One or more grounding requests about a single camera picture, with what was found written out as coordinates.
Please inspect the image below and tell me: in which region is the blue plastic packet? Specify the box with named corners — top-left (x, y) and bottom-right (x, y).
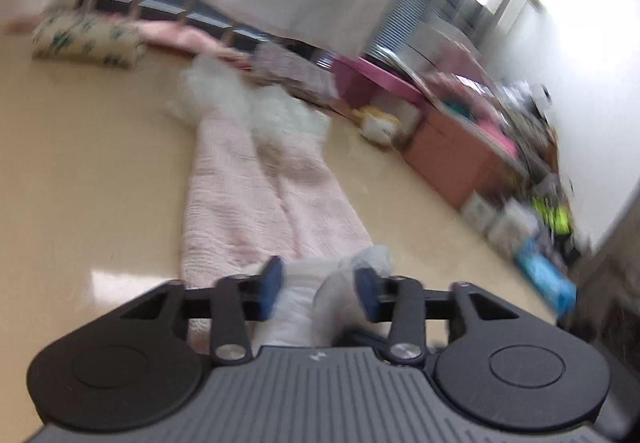
top-left (515, 243), bottom-right (577, 314)

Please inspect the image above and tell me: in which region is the neon yellow object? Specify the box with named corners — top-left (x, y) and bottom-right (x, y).
top-left (532, 195), bottom-right (571, 236)

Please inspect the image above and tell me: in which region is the pink drawer cabinet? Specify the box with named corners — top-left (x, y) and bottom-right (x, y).
top-left (402, 110), bottom-right (531, 210)

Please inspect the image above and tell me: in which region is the yellow white plush alpaca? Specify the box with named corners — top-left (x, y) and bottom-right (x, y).
top-left (357, 105), bottom-right (403, 144)

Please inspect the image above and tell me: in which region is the white tulle skirt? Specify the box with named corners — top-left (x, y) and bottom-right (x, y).
top-left (165, 55), bottom-right (333, 148)

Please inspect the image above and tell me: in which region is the folded floral print cloth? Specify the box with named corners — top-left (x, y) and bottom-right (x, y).
top-left (31, 10), bottom-right (148, 70)

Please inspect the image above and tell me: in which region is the pink desktop shelf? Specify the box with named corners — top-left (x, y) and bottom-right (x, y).
top-left (330, 54), bottom-right (441, 111)

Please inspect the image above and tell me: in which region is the pink flat cloth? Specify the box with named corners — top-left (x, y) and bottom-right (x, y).
top-left (135, 20), bottom-right (251, 61)

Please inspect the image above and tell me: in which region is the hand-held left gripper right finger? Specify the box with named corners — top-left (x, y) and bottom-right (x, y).
top-left (353, 267), bottom-right (526, 366)

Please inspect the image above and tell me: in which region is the small white box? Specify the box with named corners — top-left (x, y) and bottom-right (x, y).
top-left (462, 193), bottom-right (501, 229)
top-left (490, 203), bottom-right (538, 249)

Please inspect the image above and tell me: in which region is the stack of white boxes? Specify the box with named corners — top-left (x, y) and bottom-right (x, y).
top-left (407, 0), bottom-right (496, 56)

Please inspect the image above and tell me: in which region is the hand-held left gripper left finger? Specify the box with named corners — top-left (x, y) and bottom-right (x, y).
top-left (117, 255), bottom-right (284, 366)

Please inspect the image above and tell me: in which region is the pink knit garment lace trim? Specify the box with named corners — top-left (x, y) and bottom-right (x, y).
top-left (179, 115), bottom-right (396, 359)

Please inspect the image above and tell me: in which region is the grey patterned folded cloth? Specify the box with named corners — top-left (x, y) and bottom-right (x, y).
top-left (250, 42), bottom-right (343, 98)

